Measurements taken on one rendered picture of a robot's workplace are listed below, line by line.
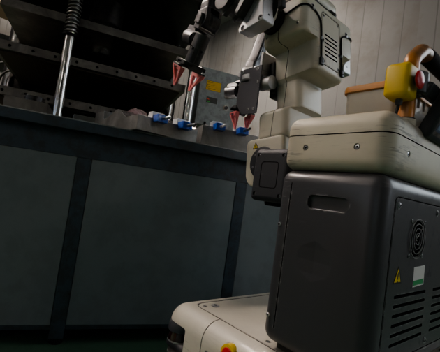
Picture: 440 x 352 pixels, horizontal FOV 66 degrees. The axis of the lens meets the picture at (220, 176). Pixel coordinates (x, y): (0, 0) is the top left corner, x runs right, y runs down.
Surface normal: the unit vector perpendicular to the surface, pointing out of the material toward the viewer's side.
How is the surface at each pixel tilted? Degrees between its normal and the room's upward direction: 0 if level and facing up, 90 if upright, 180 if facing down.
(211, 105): 90
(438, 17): 90
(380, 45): 90
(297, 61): 90
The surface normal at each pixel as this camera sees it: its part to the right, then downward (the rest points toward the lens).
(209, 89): 0.36, 0.00
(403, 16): -0.76, -0.14
